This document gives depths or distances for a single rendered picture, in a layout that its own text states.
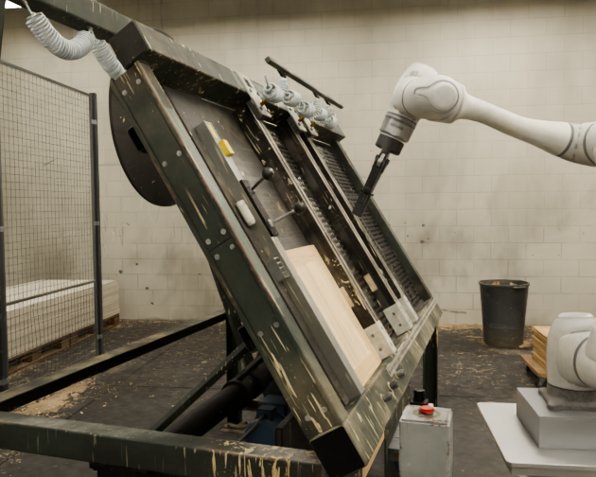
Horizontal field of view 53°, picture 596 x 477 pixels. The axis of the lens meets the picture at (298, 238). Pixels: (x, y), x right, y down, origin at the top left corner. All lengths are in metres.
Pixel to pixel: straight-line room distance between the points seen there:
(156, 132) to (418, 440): 1.04
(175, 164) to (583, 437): 1.37
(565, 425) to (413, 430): 0.55
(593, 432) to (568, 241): 5.78
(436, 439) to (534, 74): 6.45
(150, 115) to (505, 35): 6.33
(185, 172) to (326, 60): 5.98
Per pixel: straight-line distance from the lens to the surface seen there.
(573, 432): 1.93
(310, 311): 1.77
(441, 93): 1.49
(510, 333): 6.44
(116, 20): 2.51
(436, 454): 1.54
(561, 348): 1.94
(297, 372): 1.55
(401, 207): 7.29
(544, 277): 7.59
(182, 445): 1.77
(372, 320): 2.17
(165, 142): 1.66
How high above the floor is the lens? 1.44
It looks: 3 degrees down
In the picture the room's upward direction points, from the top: 1 degrees counter-clockwise
